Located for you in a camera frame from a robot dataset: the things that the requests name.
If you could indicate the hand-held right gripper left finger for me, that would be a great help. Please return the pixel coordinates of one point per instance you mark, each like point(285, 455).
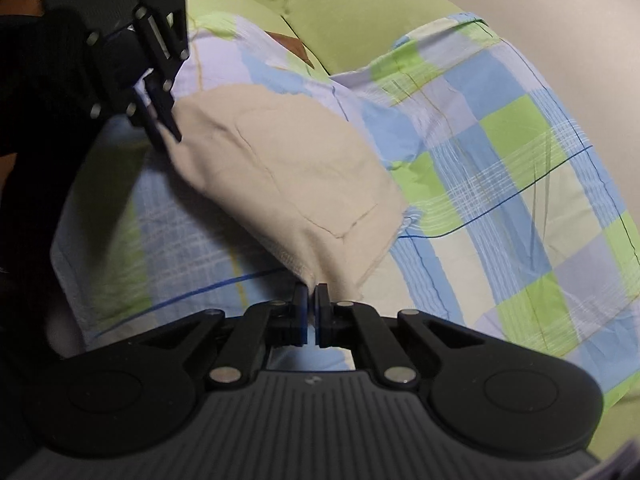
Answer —
point(300, 317)

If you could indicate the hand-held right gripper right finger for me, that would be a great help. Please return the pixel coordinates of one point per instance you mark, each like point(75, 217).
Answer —
point(322, 317)

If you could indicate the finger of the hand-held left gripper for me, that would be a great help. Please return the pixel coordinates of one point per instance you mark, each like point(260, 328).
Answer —
point(167, 60)
point(117, 75)

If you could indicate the beige cloth garment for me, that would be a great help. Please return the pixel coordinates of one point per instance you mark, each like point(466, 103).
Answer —
point(280, 170)

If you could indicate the small brown cloth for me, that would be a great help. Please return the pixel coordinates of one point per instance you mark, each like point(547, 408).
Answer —
point(290, 45)

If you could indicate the light green bed sheet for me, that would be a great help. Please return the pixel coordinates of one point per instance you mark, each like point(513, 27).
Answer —
point(360, 15)

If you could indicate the blue green checkered blanket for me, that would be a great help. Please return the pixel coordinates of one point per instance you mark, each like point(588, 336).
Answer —
point(500, 185)

